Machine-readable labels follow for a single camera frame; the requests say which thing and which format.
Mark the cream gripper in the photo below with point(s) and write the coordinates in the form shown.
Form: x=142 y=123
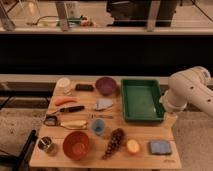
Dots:
x=170 y=120

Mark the yellow orange round fruit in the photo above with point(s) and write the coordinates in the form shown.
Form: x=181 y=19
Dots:
x=133 y=147

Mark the purple grape bunch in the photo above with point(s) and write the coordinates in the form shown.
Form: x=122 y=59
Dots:
x=116 y=139

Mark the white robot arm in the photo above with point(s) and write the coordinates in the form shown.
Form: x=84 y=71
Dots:
x=187 y=86

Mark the green plastic tray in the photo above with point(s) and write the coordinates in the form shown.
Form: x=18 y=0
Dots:
x=140 y=100

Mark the blue sponge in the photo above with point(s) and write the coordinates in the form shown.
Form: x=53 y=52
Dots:
x=160 y=147

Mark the grey blue cloth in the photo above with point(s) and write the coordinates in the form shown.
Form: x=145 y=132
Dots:
x=102 y=104

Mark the purple bowl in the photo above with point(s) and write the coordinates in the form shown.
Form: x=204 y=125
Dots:
x=106 y=85

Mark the blue cup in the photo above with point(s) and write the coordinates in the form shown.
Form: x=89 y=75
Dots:
x=98 y=127

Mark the black rectangular block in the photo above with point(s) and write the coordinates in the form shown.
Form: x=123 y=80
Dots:
x=84 y=87

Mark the orange bowl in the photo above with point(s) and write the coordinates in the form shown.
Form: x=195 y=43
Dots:
x=76 y=145

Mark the orange carrot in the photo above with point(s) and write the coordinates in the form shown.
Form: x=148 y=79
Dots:
x=64 y=100

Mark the black peeler tool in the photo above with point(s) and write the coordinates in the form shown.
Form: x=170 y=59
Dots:
x=51 y=120

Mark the metal cup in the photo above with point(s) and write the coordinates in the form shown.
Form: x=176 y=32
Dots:
x=45 y=144

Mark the black stand leg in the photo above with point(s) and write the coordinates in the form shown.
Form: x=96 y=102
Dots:
x=31 y=138

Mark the black handled knife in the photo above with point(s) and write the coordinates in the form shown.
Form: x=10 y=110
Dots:
x=69 y=109

